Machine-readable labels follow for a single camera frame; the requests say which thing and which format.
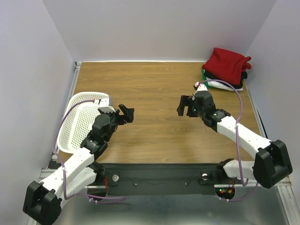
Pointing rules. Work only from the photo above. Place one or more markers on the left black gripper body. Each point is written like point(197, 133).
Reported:
point(116, 120)

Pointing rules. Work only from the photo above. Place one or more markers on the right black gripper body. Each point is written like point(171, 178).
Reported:
point(190, 107)

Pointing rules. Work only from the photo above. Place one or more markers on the dark red t shirt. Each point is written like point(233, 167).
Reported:
point(227, 65)

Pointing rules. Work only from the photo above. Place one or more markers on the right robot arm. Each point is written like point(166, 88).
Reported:
point(271, 162)

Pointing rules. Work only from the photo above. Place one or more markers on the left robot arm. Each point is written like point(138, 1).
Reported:
point(45, 200)

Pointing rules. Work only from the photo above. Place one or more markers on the white folded t shirt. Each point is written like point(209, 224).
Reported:
point(219, 85)

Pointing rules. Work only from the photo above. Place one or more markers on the green folded t shirt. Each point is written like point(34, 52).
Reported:
point(204, 78)

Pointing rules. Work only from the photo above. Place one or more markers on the black folded t shirt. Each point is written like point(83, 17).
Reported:
point(211, 77)

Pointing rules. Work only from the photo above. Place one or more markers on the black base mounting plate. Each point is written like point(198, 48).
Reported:
point(158, 179)

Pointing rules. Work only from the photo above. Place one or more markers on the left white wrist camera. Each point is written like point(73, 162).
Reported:
point(105, 105)

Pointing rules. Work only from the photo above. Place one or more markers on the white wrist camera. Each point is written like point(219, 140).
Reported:
point(200, 87)
point(105, 105)

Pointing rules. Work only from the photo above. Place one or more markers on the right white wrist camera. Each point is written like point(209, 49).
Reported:
point(200, 87)

